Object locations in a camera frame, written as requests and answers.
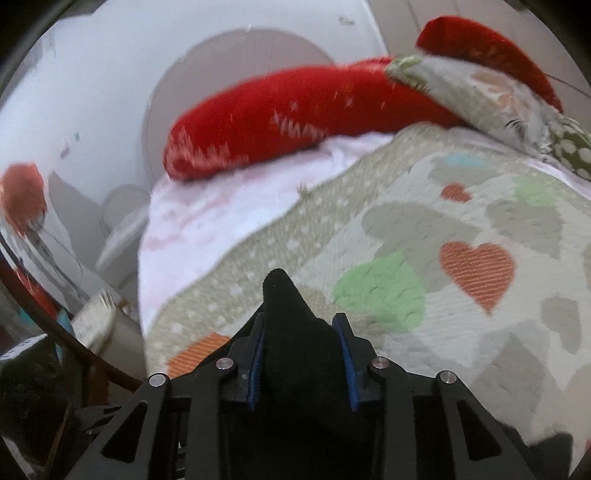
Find black pants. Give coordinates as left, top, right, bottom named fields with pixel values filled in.
left=224, top=269, right=573, bottom=479

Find heart patterned quilt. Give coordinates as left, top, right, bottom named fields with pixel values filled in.
left=142, top=125, right=590, bottom=460

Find white pink bed sheet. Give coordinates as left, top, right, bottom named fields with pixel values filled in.
left=138, top=132, right=394, bottom=334

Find green sheep pattern bolster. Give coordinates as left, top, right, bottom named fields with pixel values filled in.
left=550, top=115, right=591, bottom=181

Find long red bolster pillow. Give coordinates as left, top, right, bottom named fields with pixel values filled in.
left=162, top=57, right=463, bottom=181

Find floral grey pillow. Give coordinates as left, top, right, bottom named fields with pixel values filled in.
left=386, top=55, right=559, bottom=158

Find round white headboard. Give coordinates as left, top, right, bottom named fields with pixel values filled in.
left=141, top=29, right=332, bottom=184

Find red pillow behind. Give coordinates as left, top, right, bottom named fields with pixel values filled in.
left=416, top=16, right=563, bottom=112

